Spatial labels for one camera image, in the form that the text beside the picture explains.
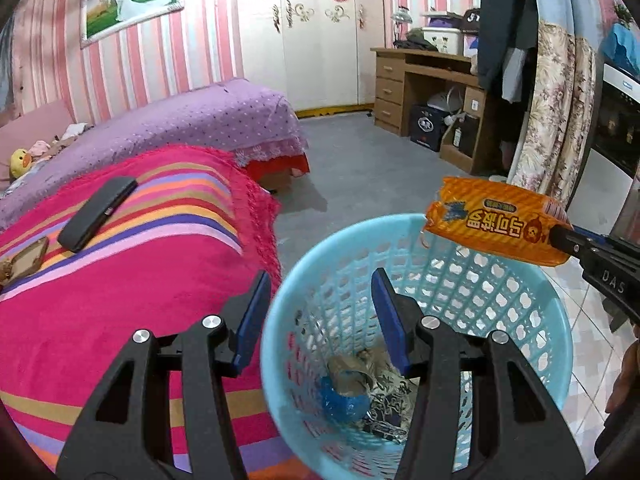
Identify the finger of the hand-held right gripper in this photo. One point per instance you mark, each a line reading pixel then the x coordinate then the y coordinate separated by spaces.
pixel 570 242
pixel 615 247

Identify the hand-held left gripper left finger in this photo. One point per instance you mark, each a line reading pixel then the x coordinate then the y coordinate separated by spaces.
pixel 250 325

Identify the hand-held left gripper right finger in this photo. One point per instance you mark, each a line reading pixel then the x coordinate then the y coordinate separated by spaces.
pixel 392 325

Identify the orange snack wrapper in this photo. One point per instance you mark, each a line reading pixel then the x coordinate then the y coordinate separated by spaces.
pixel 500 220

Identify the grey printed snack bag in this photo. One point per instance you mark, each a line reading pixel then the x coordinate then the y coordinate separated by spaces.
pixel 387 400

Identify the light blue plastic basket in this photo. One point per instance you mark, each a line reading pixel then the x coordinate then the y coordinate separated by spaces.
pixel 395 221

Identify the white appliance with dark window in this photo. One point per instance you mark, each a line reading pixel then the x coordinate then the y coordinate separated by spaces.
pixel 617 125

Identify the striped pink blanket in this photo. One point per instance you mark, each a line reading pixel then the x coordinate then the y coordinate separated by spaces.
pixel 125 285

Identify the floral curtain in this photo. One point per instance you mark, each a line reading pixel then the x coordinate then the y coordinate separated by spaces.
pixel 555 110

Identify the red bed skirt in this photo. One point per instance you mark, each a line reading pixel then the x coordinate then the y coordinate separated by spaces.
pixel 280 167

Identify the black box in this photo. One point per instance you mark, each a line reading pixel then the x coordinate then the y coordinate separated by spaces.
pixel 427 127

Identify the black case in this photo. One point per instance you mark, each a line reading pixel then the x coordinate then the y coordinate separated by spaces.
pixel 95 215

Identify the blue cloth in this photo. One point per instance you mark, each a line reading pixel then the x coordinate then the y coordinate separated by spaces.
pixel 622 47

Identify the purple dotted bedspread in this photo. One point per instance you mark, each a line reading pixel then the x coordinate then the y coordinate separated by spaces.
pixel 175 120

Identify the dark hanging jacket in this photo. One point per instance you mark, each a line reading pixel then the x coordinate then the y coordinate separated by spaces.
pixel 505 20

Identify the wooden desk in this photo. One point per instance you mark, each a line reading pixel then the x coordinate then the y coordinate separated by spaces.
pixel 390 80

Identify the white storage box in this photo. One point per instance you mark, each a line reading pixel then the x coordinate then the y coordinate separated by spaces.
pixel 442 35

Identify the pink plush toy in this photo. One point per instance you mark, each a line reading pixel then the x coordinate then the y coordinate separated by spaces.
pixel 39 149

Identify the desk lamp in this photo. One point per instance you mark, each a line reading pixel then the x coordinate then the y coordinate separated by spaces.
pixel 400 22

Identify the white wardrobe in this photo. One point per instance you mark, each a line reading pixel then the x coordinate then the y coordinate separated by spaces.
pixel 310 50

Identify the yellow duck plush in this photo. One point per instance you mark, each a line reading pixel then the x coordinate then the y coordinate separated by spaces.
pixel 21 161

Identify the pink headboard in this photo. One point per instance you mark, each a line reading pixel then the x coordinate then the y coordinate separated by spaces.
pixel 35 115

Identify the framed wall picture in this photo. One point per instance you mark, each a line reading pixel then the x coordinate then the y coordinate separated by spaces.
pixel 130 2

